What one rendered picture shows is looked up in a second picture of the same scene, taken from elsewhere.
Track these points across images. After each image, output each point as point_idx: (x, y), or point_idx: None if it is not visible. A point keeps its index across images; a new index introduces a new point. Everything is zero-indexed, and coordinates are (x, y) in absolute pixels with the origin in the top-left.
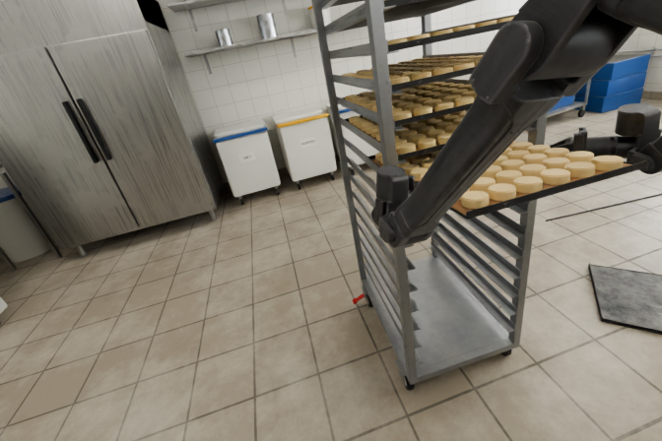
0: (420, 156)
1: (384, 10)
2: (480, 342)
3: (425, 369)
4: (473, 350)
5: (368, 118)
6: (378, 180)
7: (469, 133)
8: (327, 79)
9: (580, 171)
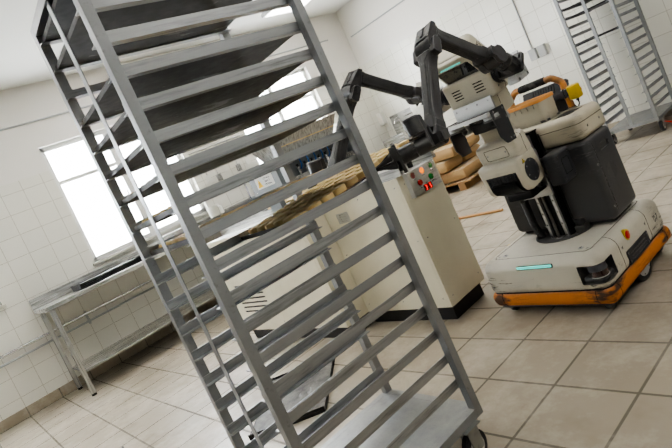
0: None
1: (307, 60)
2: None
3: (459, 404)
4: (415, 397)
5: (307, 154)
6: (418, 118)
7: (433, 69)
8: (170, 168)
9: None
